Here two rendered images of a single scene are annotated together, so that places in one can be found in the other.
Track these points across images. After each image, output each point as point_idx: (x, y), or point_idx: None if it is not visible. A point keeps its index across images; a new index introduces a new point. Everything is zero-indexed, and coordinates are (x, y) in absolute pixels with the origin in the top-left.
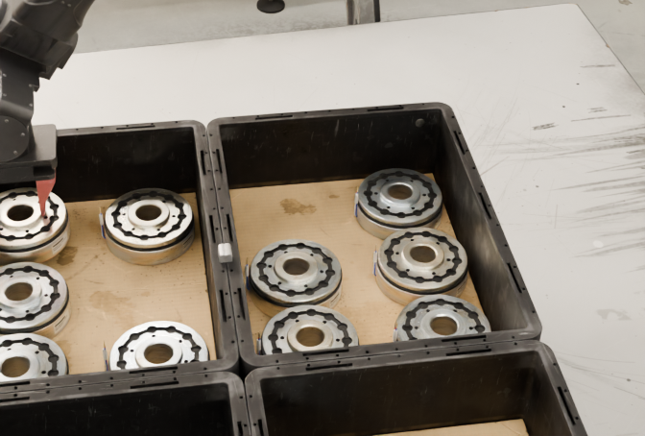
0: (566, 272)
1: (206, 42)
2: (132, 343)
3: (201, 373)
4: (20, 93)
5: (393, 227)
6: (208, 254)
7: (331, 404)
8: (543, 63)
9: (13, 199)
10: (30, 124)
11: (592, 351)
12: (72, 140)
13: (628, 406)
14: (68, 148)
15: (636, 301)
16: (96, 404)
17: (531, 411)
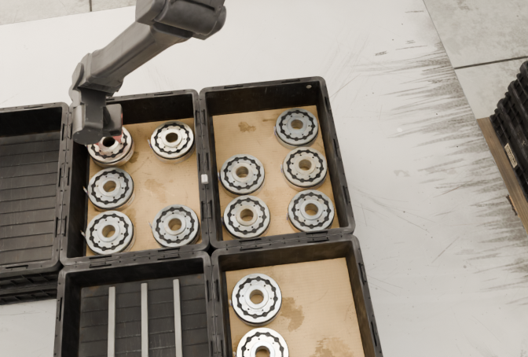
0: (382, 147)
1: None
2: (163, 217)
3: (190, 251)
4: (95, 115)
5: (291, 145)
6: None
7: (253, 259)
8: (385, 9)
9: None
10: (106, 112)
11: (388, 195)
12: (132, 101)
13: (401, 226)
14: (130, 104)
15: (414, 165)
16: (142, 266)
17: (348, 259)
